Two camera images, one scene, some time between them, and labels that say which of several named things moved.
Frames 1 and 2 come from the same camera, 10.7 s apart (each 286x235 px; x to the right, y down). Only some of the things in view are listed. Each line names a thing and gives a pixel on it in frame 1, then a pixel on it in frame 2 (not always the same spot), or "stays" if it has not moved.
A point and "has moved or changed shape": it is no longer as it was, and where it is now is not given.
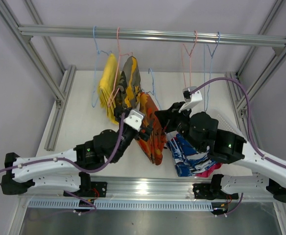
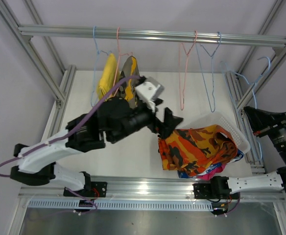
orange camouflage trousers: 154,144 → 192,151
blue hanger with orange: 153,94 has moved or changed shape
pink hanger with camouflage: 110,103 stays
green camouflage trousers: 129,86 stays
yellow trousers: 108,86 stays
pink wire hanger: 189,54 → 185,71
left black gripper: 144,135 → 165,128
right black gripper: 168,117 → 261,121
